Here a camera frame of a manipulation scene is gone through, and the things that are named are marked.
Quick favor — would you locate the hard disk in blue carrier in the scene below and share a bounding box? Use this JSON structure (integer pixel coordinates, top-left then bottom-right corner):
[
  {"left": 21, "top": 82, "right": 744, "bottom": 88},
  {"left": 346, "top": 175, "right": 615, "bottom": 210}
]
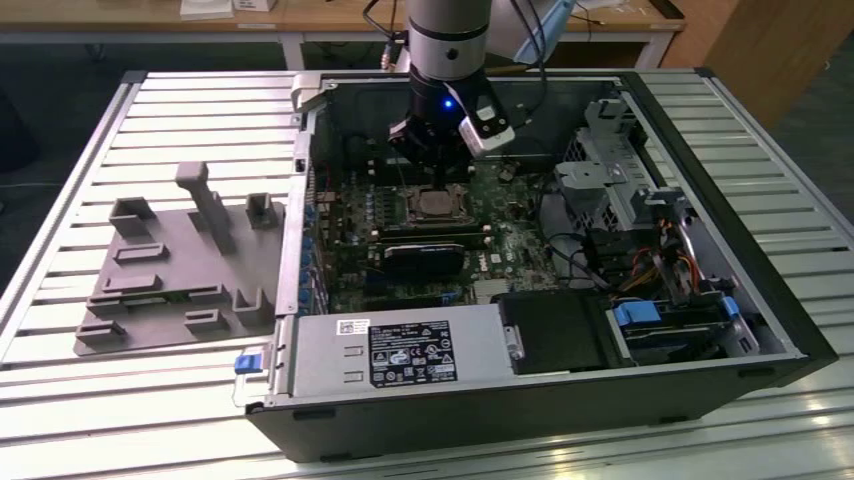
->
[{"left": 609, "top": 294, "right": 741, "bottom": 366}]

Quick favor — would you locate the black graphics card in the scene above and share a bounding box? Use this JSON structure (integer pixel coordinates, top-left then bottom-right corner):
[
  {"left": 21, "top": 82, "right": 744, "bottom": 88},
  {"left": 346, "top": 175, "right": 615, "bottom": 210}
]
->
[{"left": 376, "top": 241, "right": 468, "bottom": 279}]

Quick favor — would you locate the wooden desk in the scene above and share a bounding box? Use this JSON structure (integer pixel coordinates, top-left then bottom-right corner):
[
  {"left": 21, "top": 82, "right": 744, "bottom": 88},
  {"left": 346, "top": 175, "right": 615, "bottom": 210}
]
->
[{"left": 0, "top": 0, "right": 688, "bottom": 71}]

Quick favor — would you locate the wooden cabinet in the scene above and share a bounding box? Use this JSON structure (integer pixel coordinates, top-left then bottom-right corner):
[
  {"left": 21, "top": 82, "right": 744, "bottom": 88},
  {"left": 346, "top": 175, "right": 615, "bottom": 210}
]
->
[{"left": 659, "top": 0, "right": 854, "bottom": 129}]

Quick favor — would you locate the black drive box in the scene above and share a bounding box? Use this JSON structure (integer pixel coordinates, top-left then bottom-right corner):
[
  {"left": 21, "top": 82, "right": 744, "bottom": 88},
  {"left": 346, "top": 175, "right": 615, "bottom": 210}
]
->
[{"left": 496, "top": 289, "right": 628, "bottom": 376}]

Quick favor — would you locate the yellow orange wire bundle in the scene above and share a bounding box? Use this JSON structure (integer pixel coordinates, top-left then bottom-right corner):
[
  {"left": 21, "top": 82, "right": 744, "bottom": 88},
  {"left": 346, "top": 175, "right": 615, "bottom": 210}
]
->
[{"left": 619, "top": 244, "right": 701, "bottom": 296}]

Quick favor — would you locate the pale blue teach pendant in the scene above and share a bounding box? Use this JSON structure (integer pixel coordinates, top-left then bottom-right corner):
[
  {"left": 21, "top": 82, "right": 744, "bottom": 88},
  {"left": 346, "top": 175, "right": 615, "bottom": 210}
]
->
[{"left": 512, "top": 0, "right": 576, "bottom": 66}]

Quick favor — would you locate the small silver heatsink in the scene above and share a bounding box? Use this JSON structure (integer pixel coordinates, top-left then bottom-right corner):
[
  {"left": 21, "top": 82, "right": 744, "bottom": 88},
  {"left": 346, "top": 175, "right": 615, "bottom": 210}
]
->
[{"left": 473, "top": 279, "right": 509, "bottom": 302}]

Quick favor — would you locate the black open PC case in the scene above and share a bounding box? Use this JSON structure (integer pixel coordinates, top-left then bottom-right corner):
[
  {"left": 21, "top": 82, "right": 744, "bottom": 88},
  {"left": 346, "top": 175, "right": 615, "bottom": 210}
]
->
[{"left": 242, "top": 67, "right": 839, "bottom": 464}]

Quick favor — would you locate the metal socket cover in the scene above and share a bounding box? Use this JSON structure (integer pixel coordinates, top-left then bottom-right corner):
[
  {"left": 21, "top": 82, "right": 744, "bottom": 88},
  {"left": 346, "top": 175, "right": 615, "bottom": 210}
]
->
[{"left": 402, "top": 183, "right": 469, "bottom": 222}]

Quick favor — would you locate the grey metal drive cage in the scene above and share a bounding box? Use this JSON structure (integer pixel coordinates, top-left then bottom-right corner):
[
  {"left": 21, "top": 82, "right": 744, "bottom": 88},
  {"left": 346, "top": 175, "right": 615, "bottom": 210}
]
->
[{"left": 552, "top": 97, "right": 688, "bottom": 234}]

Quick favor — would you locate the white camera on black bracket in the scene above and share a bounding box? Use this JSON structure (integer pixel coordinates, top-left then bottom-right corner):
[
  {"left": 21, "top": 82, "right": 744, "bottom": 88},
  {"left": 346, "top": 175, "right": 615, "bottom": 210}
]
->
[{"left": 457, "top": 92, "right": 518, "bottom": 152}]

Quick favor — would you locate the silver CPU plate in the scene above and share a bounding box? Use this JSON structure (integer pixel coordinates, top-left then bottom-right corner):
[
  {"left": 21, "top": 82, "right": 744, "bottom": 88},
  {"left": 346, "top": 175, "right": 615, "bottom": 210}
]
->
[{"left": 416, "top": 192, "right": 461, "bottom": 216}]

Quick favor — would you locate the grey power supply unit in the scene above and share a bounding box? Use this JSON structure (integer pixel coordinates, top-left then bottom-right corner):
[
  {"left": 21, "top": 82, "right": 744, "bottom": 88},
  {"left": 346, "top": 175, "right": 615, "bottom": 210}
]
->
[{"left": 285, "top": 303, "right": 518, "bottom": 401}]

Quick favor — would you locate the grey parts rack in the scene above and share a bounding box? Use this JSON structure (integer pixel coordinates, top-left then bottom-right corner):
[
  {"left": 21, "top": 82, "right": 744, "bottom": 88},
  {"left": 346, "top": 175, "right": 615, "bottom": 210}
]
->
[{"left": 71, "top": 162, "right": 288, "bottom": 357}]

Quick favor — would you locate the black RAM stick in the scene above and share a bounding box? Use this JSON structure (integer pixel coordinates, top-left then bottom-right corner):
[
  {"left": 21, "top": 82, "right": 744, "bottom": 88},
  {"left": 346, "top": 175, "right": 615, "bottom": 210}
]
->
[{"left": 382, "top": 222, "right": 481, "bottom": 233}]

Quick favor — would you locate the green motherboard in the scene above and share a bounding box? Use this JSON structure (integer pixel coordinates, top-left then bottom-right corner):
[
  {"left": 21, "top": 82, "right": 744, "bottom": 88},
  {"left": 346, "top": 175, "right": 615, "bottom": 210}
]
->
[{"left": 309, "top": 159, "right": 568, "bottom": 316}]

